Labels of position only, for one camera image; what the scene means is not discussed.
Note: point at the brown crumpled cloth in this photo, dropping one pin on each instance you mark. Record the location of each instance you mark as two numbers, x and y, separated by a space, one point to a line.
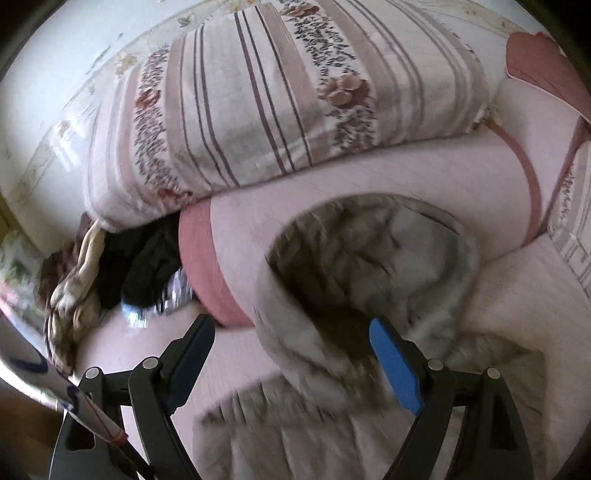
50 277

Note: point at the grey hooded jacket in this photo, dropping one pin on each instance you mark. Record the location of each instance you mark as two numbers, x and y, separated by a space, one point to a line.
351 263

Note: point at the pink and white blanket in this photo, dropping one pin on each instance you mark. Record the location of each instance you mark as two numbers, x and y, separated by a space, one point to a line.
471 184

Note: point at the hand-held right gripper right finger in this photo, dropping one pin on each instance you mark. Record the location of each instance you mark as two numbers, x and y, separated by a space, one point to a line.
398 369

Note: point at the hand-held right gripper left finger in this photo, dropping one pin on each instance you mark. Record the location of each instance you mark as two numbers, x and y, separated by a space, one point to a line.
183 369

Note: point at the striped floral pillow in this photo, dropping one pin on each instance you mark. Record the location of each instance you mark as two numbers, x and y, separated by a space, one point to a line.
258 106
572 217

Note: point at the silver plastic packet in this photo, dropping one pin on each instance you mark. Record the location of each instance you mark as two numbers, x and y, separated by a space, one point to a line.
178 290

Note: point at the green floral cloth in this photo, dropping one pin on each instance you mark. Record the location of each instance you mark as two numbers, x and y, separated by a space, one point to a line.
14 267

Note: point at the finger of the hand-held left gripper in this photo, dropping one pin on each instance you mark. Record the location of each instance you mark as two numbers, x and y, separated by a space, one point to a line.
134 457

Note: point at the beige crumpled cloth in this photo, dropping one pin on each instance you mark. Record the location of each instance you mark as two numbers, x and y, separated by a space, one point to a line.
74 300

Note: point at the black crumpled cloth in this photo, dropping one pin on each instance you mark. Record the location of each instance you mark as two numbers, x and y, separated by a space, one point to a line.
143 267

